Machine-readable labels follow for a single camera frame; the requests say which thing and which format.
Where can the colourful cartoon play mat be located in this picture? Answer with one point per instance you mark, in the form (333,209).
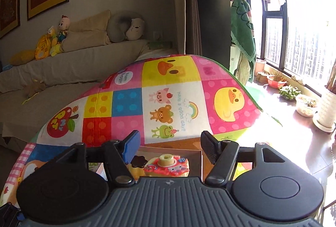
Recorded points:
(170,101)

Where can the beige sofa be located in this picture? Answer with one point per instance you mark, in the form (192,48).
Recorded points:
(65,69)

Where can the white bear plush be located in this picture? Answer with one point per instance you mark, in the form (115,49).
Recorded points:
(135,29)

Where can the grey neck pillow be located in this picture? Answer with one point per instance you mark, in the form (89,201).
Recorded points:
(116,25)

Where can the red flower pot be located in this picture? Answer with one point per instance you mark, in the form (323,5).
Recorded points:
(277,82)

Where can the yellow plush cushion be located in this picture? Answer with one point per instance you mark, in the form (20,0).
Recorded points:
(22,57)

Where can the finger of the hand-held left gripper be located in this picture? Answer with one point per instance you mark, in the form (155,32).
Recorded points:
(9,212)

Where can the beige curtain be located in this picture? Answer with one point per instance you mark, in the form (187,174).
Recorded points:
(187,6)

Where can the white bowl planter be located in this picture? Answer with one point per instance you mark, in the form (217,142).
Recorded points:
(305,107)

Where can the red and yellow toy camera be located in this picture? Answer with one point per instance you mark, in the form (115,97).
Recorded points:
(168,168)

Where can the tall white ribbed planter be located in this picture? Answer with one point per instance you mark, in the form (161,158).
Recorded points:
(326,111)

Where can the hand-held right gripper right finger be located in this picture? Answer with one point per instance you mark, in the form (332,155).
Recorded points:
(210,145)

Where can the yellow plush toy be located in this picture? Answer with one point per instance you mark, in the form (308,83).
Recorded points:
(43,47)

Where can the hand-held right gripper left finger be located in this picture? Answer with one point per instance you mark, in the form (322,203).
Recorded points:
(131,145)

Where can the green towel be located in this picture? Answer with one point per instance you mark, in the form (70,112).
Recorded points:
(242,30)

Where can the black window frame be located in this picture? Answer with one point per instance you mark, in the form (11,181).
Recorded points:
(284,22)

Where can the dark grey curtain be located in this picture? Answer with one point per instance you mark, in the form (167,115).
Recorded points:
(212,6)

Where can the green plant in bowl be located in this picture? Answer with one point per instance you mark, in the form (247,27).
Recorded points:
(288,92)

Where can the brown plush toy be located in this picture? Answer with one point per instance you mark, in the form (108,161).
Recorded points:
(34,88)

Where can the doll with blue shirt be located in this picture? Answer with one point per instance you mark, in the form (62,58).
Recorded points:
(62,33)

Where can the beige cushion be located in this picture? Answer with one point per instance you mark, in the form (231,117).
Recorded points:
(86,33)

